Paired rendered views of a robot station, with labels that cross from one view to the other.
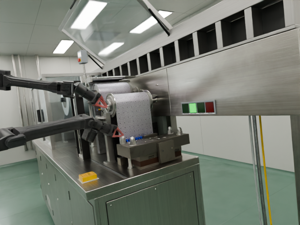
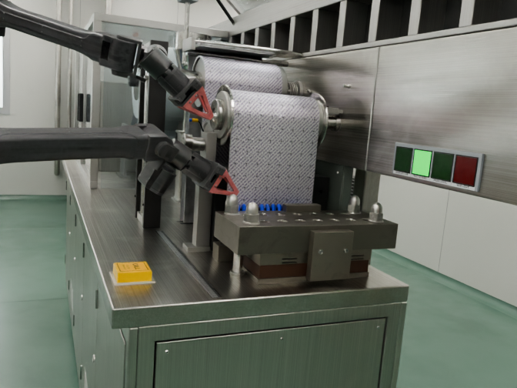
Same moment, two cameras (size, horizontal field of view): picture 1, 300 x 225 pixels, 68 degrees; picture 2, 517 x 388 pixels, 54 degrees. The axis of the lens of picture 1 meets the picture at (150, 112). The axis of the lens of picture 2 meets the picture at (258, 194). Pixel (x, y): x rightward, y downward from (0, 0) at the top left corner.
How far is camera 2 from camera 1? 0.13 m
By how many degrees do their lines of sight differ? 11
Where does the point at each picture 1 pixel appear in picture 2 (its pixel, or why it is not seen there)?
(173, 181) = (331, 329)
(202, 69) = (471, 66)
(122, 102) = (249, 114)
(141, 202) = (241, 361)
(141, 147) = (270, 233)
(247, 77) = not seen: outside the picture
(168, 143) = (338, 238)
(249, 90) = not seen: outside the picture
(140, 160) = (262, 262)
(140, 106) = (294, 132)
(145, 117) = (301, 160)
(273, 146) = not seen: outside the picture
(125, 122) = (248, 163)
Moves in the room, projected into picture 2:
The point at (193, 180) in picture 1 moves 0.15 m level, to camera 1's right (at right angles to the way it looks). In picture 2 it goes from (382, 338) to (450, 347)
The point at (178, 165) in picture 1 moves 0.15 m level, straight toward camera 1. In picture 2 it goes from (351, 296) to (345, 321)
